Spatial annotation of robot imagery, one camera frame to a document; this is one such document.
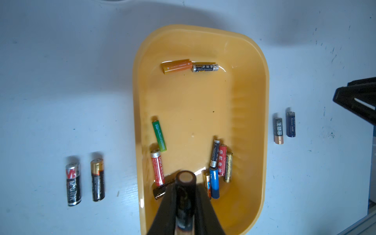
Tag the orange battery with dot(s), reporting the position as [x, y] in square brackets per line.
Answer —
[174, 66]

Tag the dark blue battery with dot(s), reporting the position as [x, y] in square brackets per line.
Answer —
[291, 127]

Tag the black white slim battery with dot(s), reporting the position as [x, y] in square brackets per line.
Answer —
[214, 153]

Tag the red chinese label battery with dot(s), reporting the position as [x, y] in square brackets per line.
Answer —
[222, 158]

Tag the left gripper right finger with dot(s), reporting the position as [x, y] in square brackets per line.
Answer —
[205, 219]

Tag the yellow plastic storage tray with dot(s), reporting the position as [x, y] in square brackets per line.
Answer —
[194, 108]

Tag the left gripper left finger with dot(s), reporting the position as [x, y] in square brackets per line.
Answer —
[164, 221]

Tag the green battery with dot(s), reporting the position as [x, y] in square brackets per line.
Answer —
[159, 136]

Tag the black copper battery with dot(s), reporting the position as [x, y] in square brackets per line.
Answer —
[278, 131]

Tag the red white battery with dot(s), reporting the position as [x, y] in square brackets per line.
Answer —
[157, 167]

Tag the black red silver battery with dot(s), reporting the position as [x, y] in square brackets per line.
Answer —
[73, 178]

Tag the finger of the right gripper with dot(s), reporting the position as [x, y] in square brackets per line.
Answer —
[359, 97]

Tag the black gold battery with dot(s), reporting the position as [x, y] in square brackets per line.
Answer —
[98, 183]

